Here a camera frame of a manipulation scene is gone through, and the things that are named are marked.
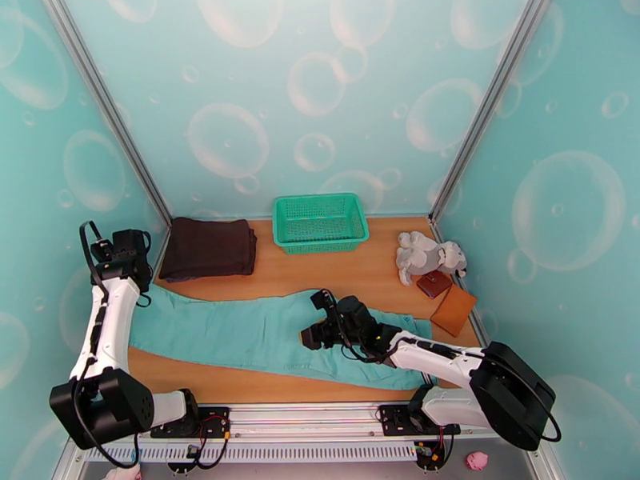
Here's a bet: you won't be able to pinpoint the teal trousers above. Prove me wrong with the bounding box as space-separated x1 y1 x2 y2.
129 283 438 391

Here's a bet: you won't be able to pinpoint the green plastic basket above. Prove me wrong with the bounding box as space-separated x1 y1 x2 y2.
273 193 370 257

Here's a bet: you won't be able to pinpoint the dark brown folded trousers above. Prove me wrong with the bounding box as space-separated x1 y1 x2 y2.
158 217 258 283

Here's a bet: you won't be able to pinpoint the dark brown leather wallet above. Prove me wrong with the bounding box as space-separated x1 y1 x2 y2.
416 271 453 300

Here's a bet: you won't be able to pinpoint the grey plush toy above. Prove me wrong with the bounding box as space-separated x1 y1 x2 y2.
395 231 469 286

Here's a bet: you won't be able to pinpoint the tan leather pad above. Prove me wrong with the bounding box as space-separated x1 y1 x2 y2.
430 284 478 338

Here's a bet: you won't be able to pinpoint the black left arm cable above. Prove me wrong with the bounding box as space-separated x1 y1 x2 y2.
78 219 109 285

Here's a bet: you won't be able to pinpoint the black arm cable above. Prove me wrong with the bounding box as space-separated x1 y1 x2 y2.
78 219 109 285
537 378 563 442

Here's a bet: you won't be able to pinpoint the aluminium mounting rail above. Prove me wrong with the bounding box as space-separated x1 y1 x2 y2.
70 399 545 443

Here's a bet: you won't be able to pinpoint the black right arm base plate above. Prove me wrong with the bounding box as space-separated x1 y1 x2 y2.
378 403 461 437

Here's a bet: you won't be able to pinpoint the white slotted cable duct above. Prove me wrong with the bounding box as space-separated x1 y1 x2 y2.
82 442 418 464

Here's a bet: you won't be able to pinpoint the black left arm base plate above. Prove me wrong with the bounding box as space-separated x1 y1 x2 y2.
150 406 231 440

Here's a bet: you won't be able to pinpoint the power wires with yellow connector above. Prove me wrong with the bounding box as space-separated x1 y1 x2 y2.
414 426 461 472
167 415 232 476

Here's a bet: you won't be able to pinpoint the aluminium frame post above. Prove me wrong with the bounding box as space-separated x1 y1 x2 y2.
429 0 556 225
38 0 174 227

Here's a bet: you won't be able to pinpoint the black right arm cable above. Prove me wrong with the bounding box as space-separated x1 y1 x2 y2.
537 378 563 442

